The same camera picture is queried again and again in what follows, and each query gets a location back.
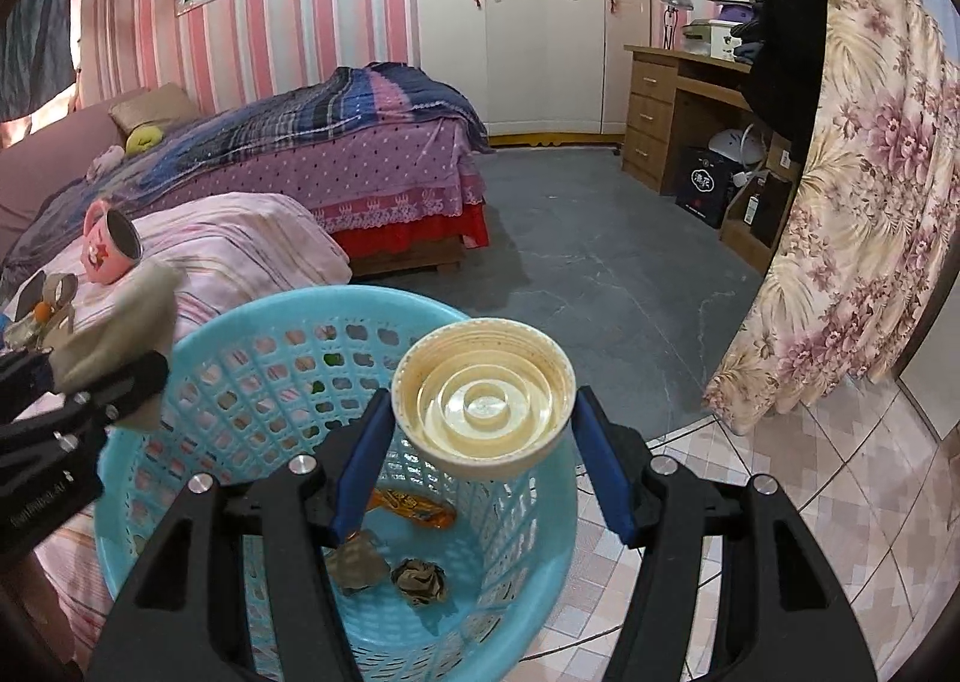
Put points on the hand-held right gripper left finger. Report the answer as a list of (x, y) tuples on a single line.
[(360, 472)]

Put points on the pink cloth bundle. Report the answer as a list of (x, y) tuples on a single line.
[(106, 159)]

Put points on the bed with plaid blanket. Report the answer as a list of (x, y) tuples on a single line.
[(390, 165)]

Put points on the black hanging garment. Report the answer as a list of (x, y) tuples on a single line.
[(787, 15)]

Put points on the wooden desk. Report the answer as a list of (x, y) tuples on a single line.
[(652, 112)]

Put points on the purple case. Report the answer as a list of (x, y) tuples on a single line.
[(735, 15)]

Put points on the silver foil wrapper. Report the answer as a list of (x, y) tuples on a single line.
[(22, 335)]

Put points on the grey sock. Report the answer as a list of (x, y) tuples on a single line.
[(120, 322)]

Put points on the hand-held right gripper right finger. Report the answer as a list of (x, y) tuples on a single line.
[(604, 472)]

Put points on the orange snack wrapper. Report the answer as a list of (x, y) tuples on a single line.
[(416, 508)]

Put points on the brown paper ball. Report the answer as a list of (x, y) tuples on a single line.
[(420, 581)]

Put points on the orange tangerine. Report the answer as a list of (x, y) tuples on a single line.
[(40, 312)]

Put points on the dark grey curtain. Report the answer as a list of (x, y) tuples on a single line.
[(37, 37)]

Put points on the yellow-green cloth bundle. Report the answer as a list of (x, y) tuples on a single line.
[(144, 138)]

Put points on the brown paper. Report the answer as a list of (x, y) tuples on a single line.
[(360, 562)]

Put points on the pink cartoon mug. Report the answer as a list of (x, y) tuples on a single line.
[(101, 254)]

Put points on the light blue plastic basket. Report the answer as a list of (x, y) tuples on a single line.
[(465, 603)]

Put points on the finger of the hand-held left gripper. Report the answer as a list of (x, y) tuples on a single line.
[(22, 374), (131, 378)]

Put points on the plaid quilt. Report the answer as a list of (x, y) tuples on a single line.
[(300, 120)]

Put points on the pink headboard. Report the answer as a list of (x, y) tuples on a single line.
[(45, 150)]

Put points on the white round appliance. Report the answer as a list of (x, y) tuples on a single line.
[(742, 144)]

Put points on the cream plastic lid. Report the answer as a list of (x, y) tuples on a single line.
[(480, 412)]

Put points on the beige pillow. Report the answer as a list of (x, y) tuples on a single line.
[(157, 105)]

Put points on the desk lamp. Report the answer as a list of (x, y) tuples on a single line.
[(675, 0)]

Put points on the black paper bag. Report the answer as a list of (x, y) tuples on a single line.
[(705, 187)]

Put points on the floral curtain with black garment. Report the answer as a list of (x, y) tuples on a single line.
[(862, 202)]

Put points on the white wardrobe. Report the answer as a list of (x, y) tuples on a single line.
[(525, 52)]

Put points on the white box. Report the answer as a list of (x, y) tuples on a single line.
[(709, 39)]

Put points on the cardboard tube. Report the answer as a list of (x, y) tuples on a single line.
[(60, 288)]

